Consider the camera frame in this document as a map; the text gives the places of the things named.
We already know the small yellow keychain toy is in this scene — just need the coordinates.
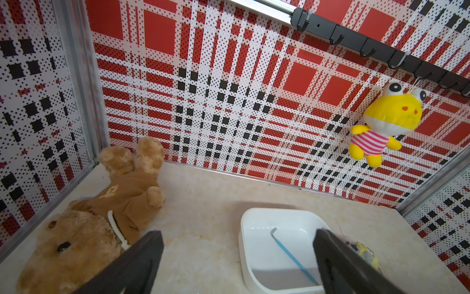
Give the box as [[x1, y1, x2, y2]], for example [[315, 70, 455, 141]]
[[345, 241, 382, 273]]

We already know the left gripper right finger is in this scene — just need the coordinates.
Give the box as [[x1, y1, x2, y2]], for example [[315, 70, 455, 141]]
[[313, 229, 403, 294]]

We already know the white plastic storage box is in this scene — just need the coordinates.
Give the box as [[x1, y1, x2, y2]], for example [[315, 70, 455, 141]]
[[239, 208, 328, 294]]

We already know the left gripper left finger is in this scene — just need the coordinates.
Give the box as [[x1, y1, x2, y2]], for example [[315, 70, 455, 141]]
[[75, 231, 164, 294]]

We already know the blue hex key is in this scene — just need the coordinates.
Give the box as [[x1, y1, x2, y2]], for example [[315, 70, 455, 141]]
[[270, 227, 319, 285]]

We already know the yellow frog plush toy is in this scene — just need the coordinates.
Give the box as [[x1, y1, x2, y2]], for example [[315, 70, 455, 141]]
[[348, 82, 428, 168]]

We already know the brown teddy bear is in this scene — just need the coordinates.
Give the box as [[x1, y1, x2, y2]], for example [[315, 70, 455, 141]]
[[17, 137, 166, 294]]

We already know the black hook rail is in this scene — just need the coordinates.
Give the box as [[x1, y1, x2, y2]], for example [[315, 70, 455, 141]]
[[290, 7, 470, 100]]

